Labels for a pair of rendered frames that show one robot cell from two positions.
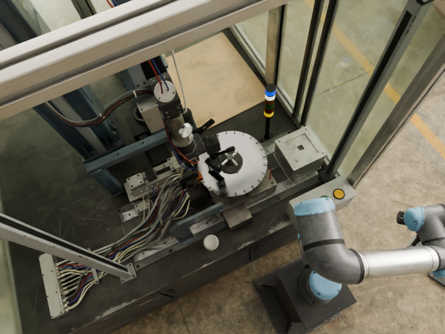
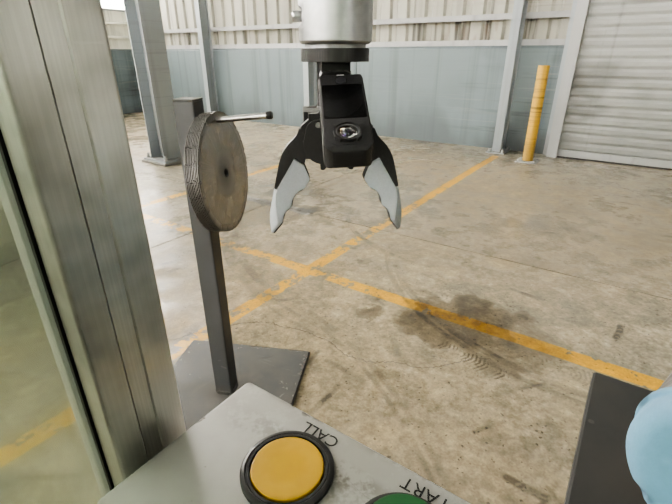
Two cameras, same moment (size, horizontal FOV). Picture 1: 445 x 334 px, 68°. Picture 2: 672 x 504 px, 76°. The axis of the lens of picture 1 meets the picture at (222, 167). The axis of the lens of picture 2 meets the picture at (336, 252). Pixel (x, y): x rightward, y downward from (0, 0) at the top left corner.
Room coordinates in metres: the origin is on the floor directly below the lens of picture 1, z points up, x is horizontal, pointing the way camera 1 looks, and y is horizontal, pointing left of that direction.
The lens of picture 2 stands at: (0.51, -0.34, 1.10)
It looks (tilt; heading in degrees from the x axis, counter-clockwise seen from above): 25 degrees down; 230
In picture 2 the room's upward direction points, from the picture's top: straight up
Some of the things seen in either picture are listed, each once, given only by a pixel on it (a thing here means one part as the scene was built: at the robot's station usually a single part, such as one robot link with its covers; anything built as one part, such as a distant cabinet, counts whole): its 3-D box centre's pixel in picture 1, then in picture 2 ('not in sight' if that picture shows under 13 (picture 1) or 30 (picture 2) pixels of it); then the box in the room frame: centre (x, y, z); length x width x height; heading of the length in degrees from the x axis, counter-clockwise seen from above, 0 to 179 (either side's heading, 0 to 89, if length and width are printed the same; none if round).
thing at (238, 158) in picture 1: (230, 161); not in sight; (0.65, -0.04, 0.96); 0.11 x 0.11 x 0.03
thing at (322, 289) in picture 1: (322, 281); not in sight; (0.09, -0.30, 0.91); 0.13 x 0.12 x 0.14; 177
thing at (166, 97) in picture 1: (157, 82); not in sight; (0.74, 0.16, 1.45); 0.35 x 0.07 x 0.28; 15
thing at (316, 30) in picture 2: not in sight; (332, 26); (0.19, -0.71, 1.13); 0.08 x 0.08 x 0.05
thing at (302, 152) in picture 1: (298, 154); not in sight; (0.68, -0.38, 0.82); 0.18 x 0.18 x 0.15; 15
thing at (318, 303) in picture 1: (318, 285); not in sight; (0.08, -0.30, 0.80); 0.15 x 0.15 x 0.10
